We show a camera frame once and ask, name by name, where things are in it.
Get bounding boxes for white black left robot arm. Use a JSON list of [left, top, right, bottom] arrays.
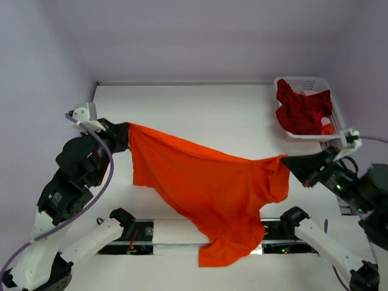
[[1, 118, 136, 290]]

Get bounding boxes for white plastic laundry basket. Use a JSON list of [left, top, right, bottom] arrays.
[[274, 76, 344, 142]]

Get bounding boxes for orange t shirt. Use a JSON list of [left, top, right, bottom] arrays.
[[129, 124, 290, 267]]

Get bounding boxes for pink garment in basket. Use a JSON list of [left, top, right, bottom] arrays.
[[321, 116, 331, 126]]

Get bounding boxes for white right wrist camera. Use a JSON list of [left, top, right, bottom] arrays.
[[333, 128, 363, 162]]

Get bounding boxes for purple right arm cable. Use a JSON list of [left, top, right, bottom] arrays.
[[324, 135, 388, 291]]

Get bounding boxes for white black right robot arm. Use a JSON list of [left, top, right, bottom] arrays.
[[279, 147, 387, 290]]

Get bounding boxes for dark red t shirt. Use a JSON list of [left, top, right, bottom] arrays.
[[275, 79, 333, 135]]

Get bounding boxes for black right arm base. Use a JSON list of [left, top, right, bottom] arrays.
[[261, 219, 318, 255]]

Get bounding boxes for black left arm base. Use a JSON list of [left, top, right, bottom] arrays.
[[98, 220, 154, 255]]

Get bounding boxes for orange garment in basket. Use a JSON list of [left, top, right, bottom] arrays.
[[321, 124, 335, 135]]

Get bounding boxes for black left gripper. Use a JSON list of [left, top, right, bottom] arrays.
[[84, 116, 133, 183]]

